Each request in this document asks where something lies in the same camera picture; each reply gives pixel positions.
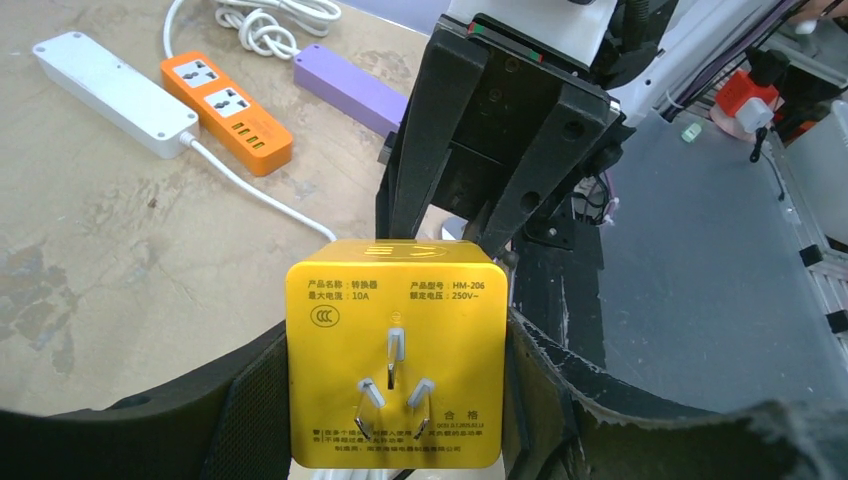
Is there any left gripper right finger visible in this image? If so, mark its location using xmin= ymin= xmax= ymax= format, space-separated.
xmin=502 ymin=310 xmax=847 ymax=479

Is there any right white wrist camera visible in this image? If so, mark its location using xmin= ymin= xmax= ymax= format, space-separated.
xmin=445 ymin=0 xmax=617 ymax=66

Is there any white cord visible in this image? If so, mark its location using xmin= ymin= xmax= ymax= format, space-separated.
xmin=162 ymin=0 xmax=343 ymax=243

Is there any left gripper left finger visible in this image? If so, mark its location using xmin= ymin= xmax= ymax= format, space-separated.
xmin=1 ymin=323 xmax=292 ymax=479

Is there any red white charger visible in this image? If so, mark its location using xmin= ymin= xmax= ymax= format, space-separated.
xmin=709 ymin=70 xmax=784 ymax=142

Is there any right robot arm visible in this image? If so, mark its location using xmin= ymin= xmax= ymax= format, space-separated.
xmin=375 ymin=1 xmax=794 ymax=257

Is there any purple power strip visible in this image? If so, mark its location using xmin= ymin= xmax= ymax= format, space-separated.
xmin=293 ymin=44 xmax=407 ymax=137

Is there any aluminium rail frame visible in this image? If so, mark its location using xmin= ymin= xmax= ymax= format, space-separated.
xmin=785 ymin=197 xmax=847 ymax=358

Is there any grey white plug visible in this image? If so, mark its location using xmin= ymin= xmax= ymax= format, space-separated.
xmin=311 ymin=469 xmax=415 ymax=480

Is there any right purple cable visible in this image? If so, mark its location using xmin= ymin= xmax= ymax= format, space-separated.
xmin=662 ymin=0 xmax=810 ymax=121

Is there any orange power strip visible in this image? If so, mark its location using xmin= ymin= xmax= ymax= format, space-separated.
xmin=160 ymin=51 xmax=293 ymax=177

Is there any white power strip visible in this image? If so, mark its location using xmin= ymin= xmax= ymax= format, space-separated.
xmin=32 ymin=31 xmax=200 ymax=159

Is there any yellow cube socket adapter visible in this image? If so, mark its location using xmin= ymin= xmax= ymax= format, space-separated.
xmin=285 ymin=239 xmax=508 ymax=469

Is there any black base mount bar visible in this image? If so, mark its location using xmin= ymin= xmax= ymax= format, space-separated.
xmin=512 ymin=220 xmax=606 ymax=368

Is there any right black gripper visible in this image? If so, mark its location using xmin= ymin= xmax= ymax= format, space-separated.
xmin=377 ymin=14 xmax=630 ymax=257

